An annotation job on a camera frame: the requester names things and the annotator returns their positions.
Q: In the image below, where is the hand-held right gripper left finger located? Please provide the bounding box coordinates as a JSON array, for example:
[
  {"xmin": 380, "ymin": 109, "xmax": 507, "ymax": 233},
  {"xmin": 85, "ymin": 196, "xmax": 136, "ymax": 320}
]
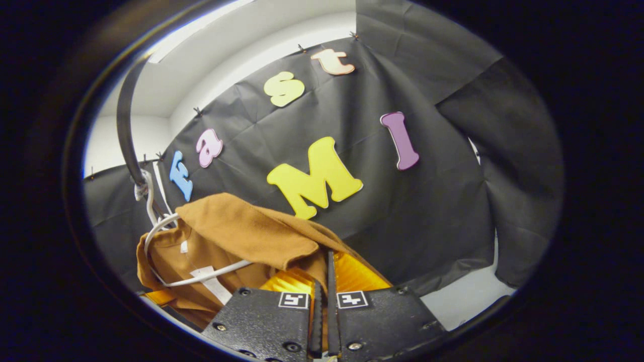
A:
[{"xmin": 201, "ymin": 269, "xmax": 323, "ymax": 362}]

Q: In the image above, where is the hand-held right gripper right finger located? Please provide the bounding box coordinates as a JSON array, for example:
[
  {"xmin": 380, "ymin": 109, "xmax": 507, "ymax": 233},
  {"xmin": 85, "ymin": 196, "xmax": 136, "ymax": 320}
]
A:
[{"xmin": 327, "ymin": 250, "xmax": 449, "ymax": 360}]

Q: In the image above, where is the brown collared shirt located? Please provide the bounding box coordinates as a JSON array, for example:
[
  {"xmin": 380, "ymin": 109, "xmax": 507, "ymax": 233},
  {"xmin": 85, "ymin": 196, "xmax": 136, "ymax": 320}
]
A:
[{"xmin": 136, "ymin": 193, "xmax": 373, "ymax": 330}]

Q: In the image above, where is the white plastic clothes hanger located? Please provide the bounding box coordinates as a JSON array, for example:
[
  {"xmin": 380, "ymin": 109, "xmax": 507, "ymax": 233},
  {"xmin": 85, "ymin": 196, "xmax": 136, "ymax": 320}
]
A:
[{"xmin": 133, "ymin": 168, "xmax": 252, "ymax": 288}]

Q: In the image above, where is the black backdrop cloth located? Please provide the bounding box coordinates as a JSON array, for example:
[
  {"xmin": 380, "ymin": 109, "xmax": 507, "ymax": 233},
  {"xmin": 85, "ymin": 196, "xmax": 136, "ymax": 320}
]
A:
[{"xmin": 83, "ymin": 0, "xmax": 564, "ymax": 297}]

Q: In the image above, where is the row of small black clips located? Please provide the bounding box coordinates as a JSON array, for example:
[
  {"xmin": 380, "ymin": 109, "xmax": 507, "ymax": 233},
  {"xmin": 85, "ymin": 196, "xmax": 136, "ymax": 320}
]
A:
[{"xmin": 88, "ymin": 30, "xmax": 360, "ymax": 176}]

